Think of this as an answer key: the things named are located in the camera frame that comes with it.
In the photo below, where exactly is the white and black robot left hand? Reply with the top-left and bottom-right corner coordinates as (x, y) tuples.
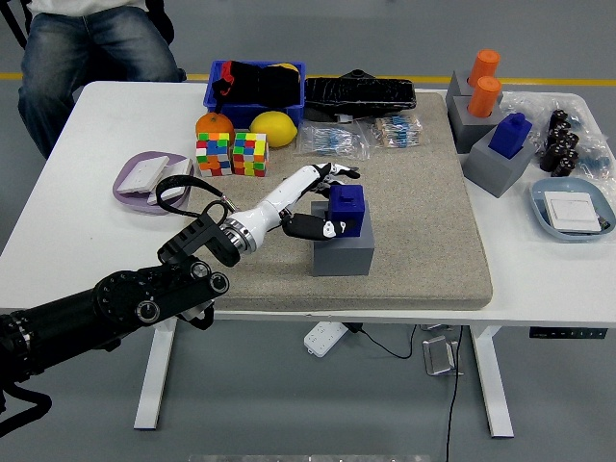
(240, 162), (362, 252)

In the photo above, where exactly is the blue square seal with knob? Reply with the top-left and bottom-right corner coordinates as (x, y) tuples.
(326, 184), (368, 238)

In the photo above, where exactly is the grey square seal holder block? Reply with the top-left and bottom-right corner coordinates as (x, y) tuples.
(310, 199), (376, 277)

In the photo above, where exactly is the grey tilted seal holder block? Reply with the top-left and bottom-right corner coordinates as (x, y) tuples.
(463, 127), (538, 197)

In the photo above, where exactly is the orange cylinder seal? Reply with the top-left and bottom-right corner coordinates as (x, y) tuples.
(468, 48), (501, 89)
(467, 75), (503, 119)

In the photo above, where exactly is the blue seal with tall knob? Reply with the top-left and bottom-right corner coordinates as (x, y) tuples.
(488, 113), (534, 160)

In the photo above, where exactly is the colourful puzzle cube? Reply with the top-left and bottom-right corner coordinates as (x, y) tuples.
(194, 132), (234, 178)
(232, 131), (270, 178)

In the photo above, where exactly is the yellow lemon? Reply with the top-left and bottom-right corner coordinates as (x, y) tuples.
(249, 111), (299, 148)

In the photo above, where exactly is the clear bag of blue resistors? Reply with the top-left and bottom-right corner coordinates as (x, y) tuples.
(295, 119), (372, 161)

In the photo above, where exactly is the blue plastic bin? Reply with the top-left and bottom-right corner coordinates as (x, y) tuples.
(203, 59), (307, 127)

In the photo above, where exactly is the orange fruit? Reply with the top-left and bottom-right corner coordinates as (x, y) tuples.
(195, 111), (236, 143)

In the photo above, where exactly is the black cloth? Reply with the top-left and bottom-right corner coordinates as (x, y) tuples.
(211, 60), (302, 107)

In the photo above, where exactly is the black wrapped keyboard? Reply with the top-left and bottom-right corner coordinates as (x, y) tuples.
(304, 69), (418, 117)

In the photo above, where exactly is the clear bag of tan resistors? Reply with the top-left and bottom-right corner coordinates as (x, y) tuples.
(368, 115), (427, 150)

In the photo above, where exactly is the grey-brown mat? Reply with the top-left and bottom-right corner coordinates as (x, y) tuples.
(172, 90), (496, 312)

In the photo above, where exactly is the white power strip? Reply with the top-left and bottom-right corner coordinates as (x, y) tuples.
(302, 321), (348, 358)

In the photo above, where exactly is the purple plate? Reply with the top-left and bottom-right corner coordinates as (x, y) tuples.
(112, 150), (195, 216)

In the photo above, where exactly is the grey holder block round hole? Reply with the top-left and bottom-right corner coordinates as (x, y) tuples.
(445, 69), (504, 115)
(448, 94), (506, 155)

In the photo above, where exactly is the white table leg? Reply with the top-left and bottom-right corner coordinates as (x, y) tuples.
(133, 318), (178, 431)
(470, 325), (515, 439)

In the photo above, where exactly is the person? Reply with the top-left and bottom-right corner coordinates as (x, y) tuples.
(17, 0), (187, 160)

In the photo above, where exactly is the light blue plate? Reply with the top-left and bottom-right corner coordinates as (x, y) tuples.
(529, 177), (616, 244)

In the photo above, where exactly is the black capacitors cluster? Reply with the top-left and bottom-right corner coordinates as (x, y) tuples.
(538, 109), (581, 178)

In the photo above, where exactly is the black table control panel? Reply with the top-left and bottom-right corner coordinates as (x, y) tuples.
(528, 327), (608, 341)

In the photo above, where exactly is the clear plastic bag of parts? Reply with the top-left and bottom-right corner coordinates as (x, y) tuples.
(500, 90), (616, 182)

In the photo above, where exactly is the white wall switch panel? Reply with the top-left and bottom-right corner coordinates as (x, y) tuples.
(116, 155), (171, 195)
(146, 158), (195, 207)

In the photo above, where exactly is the black plug with cord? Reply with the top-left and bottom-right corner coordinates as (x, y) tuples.
(346, 322), (418, 360)

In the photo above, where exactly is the silver metal bracket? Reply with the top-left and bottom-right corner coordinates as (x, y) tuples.
(421, 335), (466, 377)

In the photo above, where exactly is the long black cable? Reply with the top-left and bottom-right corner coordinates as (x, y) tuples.
(443, 325), (466, 462)

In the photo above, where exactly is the large white switch panel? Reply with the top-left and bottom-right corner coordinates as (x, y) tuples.
(543, 191), (603, 236)

